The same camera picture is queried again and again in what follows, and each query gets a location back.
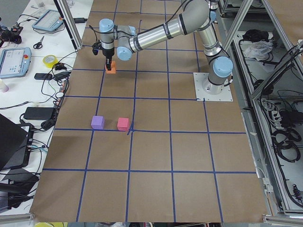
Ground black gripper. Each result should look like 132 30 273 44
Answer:
102 44 115 71

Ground orange foam cube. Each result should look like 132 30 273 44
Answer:
106 61 116 74

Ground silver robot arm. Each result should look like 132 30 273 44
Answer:
92 0 233 95

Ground yellow tape roll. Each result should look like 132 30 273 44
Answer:
43 54 59 69

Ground purple foam cube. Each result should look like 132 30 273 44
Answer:
91 115 105 130

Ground red foam cube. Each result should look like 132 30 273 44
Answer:
117 117 130 131

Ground black scissors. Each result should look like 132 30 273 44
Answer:
33 36 44 50

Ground teach pendant far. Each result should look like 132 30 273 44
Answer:
32 9 63 33

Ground teach pendant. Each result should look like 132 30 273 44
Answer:
0 47 32 79
32 9 63 33

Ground black power brick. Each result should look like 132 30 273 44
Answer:
24 107 54 120

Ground teach pendant near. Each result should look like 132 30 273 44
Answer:
0 47 32 79

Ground black laptop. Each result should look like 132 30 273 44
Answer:
0 115 34 170

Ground aluminium frame post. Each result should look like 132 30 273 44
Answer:
53 0 82 51

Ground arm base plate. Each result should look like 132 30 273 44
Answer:
193 72 233 102

